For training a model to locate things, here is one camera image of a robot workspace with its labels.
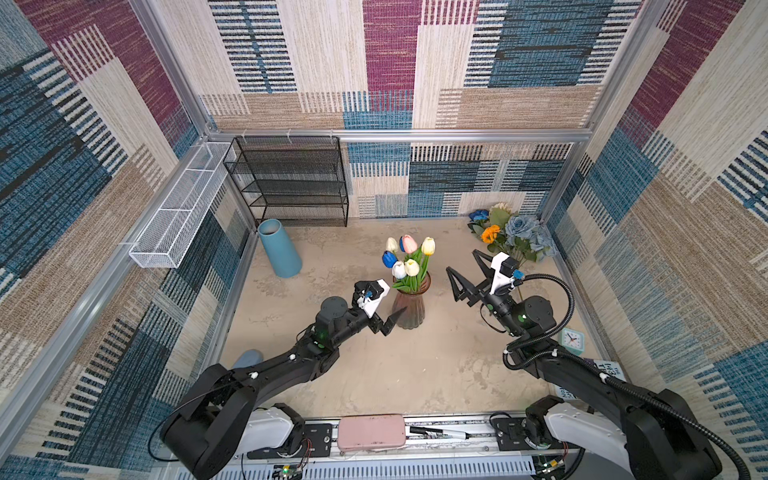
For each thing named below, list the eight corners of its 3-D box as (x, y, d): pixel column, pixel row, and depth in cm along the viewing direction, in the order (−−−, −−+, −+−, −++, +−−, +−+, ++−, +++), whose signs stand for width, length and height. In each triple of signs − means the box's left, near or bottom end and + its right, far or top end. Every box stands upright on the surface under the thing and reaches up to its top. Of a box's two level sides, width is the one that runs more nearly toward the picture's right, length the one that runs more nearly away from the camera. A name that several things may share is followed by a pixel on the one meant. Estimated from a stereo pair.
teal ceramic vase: (276, 279, 106) (254, 238, 89) (281, 260, 112) (262, 218, 95) (299, 279, 106) (282, 238, 89) (303, 260, 111) (288, 218, 95)
